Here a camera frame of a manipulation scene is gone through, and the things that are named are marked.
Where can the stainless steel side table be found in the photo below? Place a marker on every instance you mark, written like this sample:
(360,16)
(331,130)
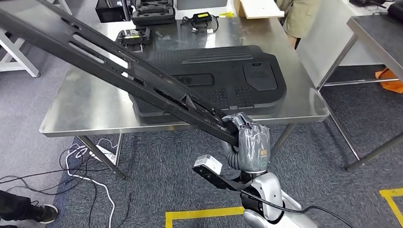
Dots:
(377,34)

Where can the large black engine cover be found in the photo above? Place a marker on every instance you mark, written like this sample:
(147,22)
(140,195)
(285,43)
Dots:
(252,94)

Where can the black box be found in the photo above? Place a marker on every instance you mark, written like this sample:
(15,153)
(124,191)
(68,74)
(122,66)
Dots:
(110,12)

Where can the orange bag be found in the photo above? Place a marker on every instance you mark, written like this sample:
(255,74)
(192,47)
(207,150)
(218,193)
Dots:
(390,83)

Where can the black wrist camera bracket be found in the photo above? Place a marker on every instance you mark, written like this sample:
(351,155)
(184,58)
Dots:
(217,181)

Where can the white table frame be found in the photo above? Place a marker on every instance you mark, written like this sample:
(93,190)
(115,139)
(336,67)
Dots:
(22,53)

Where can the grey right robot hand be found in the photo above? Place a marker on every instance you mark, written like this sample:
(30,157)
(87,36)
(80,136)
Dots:
(253,148)

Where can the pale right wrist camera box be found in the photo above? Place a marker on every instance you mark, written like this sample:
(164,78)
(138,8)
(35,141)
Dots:
(209,163)

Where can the black device with yellow mark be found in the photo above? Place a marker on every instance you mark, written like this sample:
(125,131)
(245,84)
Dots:
(365,2)

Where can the long black plastic part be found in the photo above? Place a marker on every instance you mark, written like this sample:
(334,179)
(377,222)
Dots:
(41,31)

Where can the stainless steel workbench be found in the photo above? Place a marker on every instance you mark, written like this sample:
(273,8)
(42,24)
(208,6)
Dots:
(88,104)

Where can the black controller with yellow label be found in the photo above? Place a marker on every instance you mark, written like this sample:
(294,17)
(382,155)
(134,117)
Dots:
(133,36)

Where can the black foam tool case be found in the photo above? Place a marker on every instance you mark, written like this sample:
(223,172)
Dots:
(152,17)

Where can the white power strip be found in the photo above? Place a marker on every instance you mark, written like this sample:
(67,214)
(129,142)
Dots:
(104,154)

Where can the person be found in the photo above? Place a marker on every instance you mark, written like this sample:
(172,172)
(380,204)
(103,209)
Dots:
(299,15)
(15,207)

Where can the yellow label strip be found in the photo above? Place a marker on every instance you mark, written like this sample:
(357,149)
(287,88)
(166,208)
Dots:
(226,14)

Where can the yellow floor tape square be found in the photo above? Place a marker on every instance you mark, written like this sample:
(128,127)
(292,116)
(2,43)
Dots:
(390,192)

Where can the grey box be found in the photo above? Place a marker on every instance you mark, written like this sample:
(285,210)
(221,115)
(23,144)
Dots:
(201,3)

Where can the cardboard box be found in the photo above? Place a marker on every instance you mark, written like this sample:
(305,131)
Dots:
(258,9)

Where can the white cabinet panel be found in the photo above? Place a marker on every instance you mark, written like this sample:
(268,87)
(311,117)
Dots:
(327,31)

